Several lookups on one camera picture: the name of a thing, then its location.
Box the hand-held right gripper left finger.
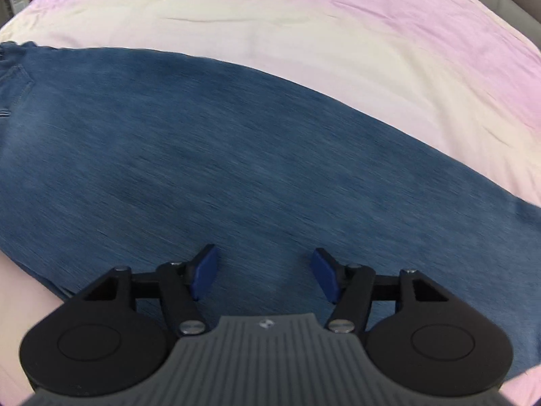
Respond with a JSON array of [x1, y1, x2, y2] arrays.
[[78, 244, 220, 337]]

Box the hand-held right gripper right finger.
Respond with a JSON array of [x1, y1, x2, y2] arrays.
[[310, 247, 457, 334]]

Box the blue denim pants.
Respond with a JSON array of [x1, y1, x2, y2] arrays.
[[0, 41, 541, 383]]

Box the pink floral blanket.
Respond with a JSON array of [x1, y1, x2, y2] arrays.
[[0, 0, 541, 406]]

